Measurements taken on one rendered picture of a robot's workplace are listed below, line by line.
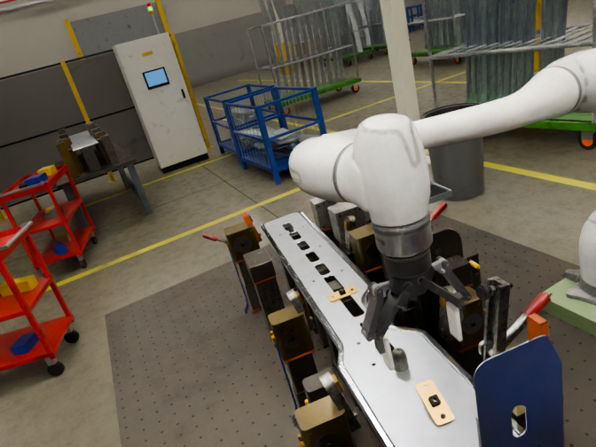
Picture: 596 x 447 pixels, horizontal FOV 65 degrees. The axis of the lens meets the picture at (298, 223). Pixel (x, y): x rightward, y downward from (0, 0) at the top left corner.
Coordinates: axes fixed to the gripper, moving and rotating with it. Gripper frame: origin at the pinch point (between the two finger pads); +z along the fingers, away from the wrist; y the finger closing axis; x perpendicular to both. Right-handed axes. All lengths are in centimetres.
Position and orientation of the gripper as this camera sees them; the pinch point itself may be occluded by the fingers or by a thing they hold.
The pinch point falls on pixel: (422, 346)
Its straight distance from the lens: 88.7
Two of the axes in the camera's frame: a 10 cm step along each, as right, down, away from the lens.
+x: 2.8, 3.2, -9.0
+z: 2.4, 8.9, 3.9
